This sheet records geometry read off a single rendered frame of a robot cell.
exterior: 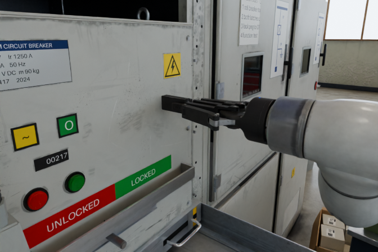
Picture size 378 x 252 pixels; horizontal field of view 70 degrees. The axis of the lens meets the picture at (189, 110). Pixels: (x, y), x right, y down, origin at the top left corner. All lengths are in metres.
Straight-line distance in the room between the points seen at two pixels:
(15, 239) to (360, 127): 0.40
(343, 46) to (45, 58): 8.13
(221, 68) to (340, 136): 0.48
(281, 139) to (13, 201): 0.38
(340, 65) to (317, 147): 8.00
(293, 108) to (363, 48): 7.91
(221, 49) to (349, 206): 0.50
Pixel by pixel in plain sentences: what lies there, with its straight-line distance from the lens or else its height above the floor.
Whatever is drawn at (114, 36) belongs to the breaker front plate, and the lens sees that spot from 0.48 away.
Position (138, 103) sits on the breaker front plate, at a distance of 0.53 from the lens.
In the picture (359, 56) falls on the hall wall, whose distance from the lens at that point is 8.33.
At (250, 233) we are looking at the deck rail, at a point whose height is 0.89.
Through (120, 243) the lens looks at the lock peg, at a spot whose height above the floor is 1.02.
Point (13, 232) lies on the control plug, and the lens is 0.35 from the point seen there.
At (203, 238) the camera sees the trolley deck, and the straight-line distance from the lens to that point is 0.80.
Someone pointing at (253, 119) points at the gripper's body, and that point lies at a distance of 0.43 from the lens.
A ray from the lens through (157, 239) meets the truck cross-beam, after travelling 0.69.
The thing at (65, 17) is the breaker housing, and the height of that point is 1.39.
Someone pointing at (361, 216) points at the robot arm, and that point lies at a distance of 0.53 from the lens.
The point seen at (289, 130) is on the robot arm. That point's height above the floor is 1.24.
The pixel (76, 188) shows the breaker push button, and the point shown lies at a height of 1.13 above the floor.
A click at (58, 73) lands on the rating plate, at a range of 0.43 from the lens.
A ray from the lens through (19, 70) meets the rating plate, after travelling 0.41.
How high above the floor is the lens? 1.36
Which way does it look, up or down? 15 degrees down
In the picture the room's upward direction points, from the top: straight up
